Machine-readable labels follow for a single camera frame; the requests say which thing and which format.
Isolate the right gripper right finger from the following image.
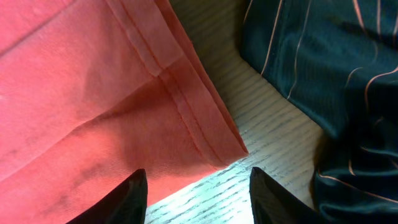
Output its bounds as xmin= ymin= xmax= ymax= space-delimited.
xmin=249 ymin=167 xmax=329 ymax=224

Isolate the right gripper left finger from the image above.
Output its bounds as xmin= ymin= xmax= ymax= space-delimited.
xmin=68 ymin=169 xmax=148 ymax=224

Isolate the red t-shirt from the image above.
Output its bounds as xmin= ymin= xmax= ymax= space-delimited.
xmin=1 ymin=0 xmax=248 ymax=223

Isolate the black orange patterned jersey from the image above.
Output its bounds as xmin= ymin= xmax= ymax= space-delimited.
xmin=240 ymin=0 xmax=397 ymax=223

